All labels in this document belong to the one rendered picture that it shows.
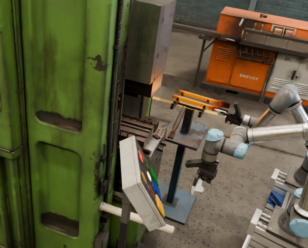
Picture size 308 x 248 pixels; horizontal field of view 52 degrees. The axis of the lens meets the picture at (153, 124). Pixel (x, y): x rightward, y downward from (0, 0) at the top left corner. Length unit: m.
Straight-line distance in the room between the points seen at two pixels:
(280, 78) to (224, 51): 0.99
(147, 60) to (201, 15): 7.84
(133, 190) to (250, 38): 4.14
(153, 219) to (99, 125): 0.52
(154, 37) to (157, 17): 0.10
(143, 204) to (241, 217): 1.83
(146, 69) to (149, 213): 0.72
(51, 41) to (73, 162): 0.67
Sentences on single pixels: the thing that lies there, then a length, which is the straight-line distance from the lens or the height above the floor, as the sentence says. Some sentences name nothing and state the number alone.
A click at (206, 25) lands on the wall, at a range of 9.43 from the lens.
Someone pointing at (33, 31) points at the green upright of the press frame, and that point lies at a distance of 1.60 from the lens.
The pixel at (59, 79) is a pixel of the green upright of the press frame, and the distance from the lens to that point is 1.64.
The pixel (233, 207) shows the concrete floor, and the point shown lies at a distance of 3.12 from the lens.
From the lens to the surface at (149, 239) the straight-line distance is 2.63.
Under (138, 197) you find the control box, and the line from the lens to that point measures 1.29.
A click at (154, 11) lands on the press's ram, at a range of 1.57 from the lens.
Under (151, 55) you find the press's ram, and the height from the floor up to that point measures 1.52.
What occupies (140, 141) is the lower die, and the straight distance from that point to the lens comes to 1.89.
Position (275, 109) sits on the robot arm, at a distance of 2.10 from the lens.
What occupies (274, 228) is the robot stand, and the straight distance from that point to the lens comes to 1.83.
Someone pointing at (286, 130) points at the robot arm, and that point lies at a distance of 1.56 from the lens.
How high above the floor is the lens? 1.99
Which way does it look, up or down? 29 degrees down
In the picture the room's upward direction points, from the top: 9 degrees clockwise
